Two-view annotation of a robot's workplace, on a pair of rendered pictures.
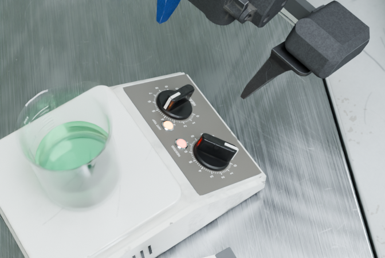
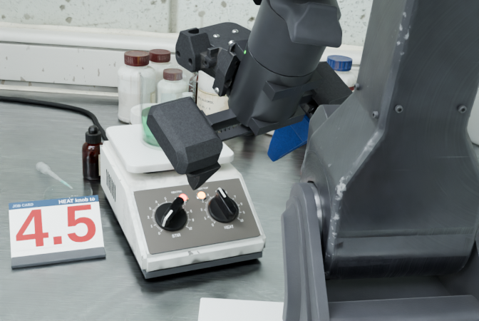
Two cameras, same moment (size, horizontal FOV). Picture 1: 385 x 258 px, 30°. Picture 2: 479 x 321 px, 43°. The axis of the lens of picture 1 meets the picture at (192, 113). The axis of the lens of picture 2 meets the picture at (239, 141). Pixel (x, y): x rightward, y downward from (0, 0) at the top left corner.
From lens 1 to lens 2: 0.70 m
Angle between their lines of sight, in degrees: 74
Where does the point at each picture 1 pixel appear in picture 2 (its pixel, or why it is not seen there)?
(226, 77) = (267, 283)
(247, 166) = (157, 244)
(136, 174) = (156, 155)
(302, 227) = (98, 295)
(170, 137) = (189, 192)
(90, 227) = (128, 139)
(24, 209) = not seen: hidden behind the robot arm
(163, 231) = (117, 180)
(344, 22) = (189, 125)
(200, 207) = (125, 194)
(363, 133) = not seen: outside the picture
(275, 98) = not seen: hidden behind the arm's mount
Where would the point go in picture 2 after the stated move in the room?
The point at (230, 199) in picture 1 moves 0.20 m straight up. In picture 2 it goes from (132, 227) to (132, 26)
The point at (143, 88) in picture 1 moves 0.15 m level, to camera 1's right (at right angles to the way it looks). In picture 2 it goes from (240, 193) to (214, 272)
